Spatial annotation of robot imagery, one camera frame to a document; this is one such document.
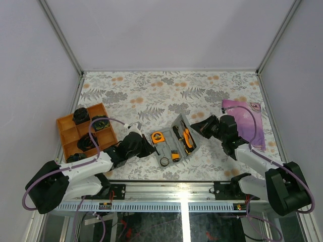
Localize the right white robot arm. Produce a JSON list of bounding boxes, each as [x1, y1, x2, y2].
[[191, 115, 315, 216]]

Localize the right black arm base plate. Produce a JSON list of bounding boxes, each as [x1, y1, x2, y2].
[[209, 173, 253, 201]]

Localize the black orange rolled belt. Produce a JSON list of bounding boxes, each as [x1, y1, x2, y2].
[[77, 133, 99, 152]]

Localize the orange tape measure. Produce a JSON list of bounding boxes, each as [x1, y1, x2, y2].
[[151, 132, 165, 155]]

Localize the orange black pliers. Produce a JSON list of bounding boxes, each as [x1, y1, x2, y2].
[[180, 121, 195, 154]]

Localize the aluminium front rail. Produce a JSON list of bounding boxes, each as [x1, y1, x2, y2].
[[37, 180, 310, 202]]

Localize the grey plastic tool case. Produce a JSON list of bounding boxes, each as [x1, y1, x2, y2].
[[149, 114, 200, 168]]

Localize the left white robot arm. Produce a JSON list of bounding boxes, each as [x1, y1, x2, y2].
[[22, 132, 155, 214]]

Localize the yellow black screwdriver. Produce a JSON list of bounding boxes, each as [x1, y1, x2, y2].
[[172, 126, 182, 141]]

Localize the small black tape roll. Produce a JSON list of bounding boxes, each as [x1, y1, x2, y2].
[[159, 157, 169, 167]]

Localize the purple folded cloth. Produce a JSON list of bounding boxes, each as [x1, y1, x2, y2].
[[222, 99, 265, 151]]

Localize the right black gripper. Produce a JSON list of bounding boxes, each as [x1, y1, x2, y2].
[[190, 115, 226, 143]]

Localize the black rolled belt front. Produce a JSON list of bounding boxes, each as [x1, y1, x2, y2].
[[66, 153, 87, 163]]

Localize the screwdriver bit set holder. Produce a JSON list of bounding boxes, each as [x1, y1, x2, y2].
[[171, 150, 180, 162]]

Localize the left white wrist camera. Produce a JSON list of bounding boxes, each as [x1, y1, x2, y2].
[[124, 122, 142, 135]]

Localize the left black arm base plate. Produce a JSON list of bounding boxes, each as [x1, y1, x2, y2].
[[100, 184, 126, 201]]

